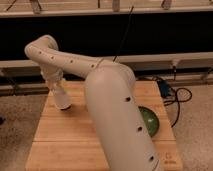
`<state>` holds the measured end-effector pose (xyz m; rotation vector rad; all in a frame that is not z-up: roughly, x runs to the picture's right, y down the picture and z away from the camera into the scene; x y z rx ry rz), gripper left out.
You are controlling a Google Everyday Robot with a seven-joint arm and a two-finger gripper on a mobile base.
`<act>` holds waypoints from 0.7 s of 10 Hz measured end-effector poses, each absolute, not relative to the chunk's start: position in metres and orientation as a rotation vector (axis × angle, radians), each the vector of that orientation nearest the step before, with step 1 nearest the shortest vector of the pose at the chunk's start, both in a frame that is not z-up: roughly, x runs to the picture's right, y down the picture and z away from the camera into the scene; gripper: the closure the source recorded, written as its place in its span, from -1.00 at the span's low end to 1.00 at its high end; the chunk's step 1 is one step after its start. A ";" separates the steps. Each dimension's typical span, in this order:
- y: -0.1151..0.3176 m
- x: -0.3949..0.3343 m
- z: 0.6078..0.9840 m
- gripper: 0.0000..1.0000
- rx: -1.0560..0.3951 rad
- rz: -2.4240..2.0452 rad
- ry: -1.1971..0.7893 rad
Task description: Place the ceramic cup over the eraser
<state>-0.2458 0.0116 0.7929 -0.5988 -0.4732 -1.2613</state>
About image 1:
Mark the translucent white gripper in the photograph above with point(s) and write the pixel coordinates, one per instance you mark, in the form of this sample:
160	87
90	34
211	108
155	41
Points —
55	83

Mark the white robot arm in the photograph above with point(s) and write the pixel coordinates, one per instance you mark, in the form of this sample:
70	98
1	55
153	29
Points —
108	92

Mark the wooden cutting board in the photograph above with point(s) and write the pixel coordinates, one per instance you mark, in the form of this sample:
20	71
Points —
65	140

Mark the green bowl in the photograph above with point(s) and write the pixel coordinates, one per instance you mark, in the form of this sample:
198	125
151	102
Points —
151	120

